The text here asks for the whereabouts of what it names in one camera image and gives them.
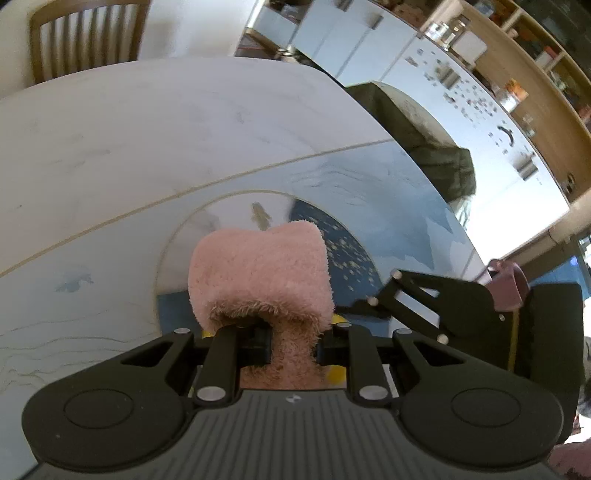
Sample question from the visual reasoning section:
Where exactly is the white cabinet row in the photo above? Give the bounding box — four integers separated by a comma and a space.
246, 1, 569, 261

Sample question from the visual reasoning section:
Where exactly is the pink fluffy plush slipper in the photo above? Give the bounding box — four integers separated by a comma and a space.
188, 220, 335, 390

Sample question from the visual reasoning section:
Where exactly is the wooden slat-back chair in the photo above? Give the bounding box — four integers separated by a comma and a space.
29, 1, 151, 84

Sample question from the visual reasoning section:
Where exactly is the dark olive cushioned chair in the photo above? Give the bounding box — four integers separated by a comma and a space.
346, 82, 477, 226

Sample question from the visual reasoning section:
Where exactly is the wooden wall shelf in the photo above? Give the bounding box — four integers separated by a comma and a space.
378, 0, 591, 204

